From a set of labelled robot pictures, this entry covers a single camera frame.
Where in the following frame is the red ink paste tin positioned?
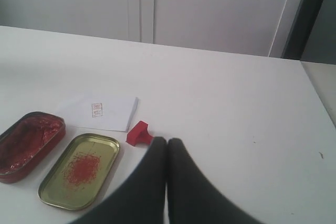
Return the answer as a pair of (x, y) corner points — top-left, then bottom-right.
(1, 111), (66, 184)

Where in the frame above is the white paper sheet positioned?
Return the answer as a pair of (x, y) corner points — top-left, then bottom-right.
(55, 95), (139, 132)

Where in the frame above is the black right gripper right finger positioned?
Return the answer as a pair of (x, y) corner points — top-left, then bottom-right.
(167, 138), (260, 223)

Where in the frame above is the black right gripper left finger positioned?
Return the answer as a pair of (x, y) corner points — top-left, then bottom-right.
(73, 137), (167, 223)

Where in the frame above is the white cabinet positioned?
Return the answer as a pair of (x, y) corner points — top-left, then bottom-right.
(1, 0), (300, 57)

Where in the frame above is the red stamp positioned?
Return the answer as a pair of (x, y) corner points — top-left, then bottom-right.
(126, 121), (153, 146)

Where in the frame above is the gold tin lid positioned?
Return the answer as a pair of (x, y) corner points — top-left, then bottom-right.
(38, 133), (120, 211)

